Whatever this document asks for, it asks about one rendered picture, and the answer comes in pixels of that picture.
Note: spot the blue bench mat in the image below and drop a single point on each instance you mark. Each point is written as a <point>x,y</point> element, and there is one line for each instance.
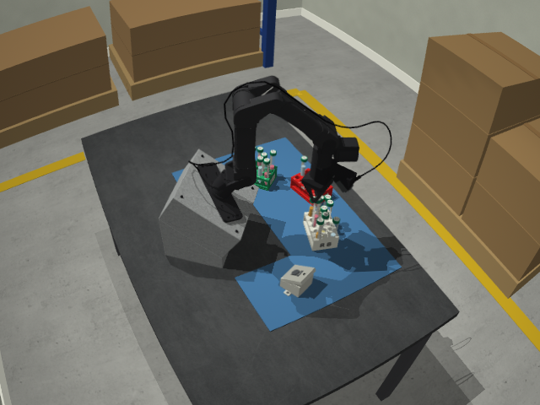
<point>358,260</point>

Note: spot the white test tube rack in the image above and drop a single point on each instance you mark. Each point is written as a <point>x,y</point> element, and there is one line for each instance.
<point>322,243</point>

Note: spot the red rack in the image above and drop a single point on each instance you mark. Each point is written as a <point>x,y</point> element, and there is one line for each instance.
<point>299,188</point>

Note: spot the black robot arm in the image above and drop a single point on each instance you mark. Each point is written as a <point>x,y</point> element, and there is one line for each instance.
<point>248,111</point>

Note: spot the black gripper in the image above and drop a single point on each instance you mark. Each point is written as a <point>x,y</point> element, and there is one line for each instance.
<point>309,183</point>

